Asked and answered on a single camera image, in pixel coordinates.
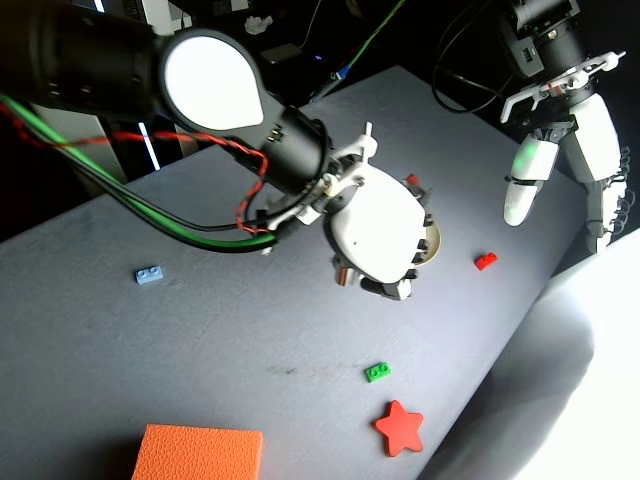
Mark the beige round plate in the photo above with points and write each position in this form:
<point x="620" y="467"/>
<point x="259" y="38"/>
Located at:
<point x="434" y="245"/>

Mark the red toy brick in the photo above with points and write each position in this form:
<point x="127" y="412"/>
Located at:
<point x="485" y="262"/>

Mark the green toy brick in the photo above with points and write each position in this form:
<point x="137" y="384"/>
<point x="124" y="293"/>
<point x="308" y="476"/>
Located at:
<point x="377" y="373"/>

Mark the flat grey device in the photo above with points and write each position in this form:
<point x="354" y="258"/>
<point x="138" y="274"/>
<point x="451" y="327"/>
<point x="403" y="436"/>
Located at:
<point x="281" y="53"/>

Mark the red star block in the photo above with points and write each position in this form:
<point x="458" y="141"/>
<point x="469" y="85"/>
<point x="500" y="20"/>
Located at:
<point x="400" y="430"/>

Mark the blue toy brick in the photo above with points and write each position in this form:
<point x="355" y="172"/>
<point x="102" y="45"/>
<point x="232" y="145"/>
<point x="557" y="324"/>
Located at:
<point x="149" y="275"/>

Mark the crumpled white paper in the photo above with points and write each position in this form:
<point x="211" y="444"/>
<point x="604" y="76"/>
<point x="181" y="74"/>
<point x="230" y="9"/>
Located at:
<point x="258" y="24"/>

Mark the white backdrop sheet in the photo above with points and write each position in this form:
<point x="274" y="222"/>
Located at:
<point x="575" y="400"/>

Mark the grey table cloth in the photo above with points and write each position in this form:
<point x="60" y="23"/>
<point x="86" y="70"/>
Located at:
<point x="150" y="370"/>

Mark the orange foam block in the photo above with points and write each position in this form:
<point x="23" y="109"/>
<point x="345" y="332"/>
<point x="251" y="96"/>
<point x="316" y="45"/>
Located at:
<point x="200" y="452"/>

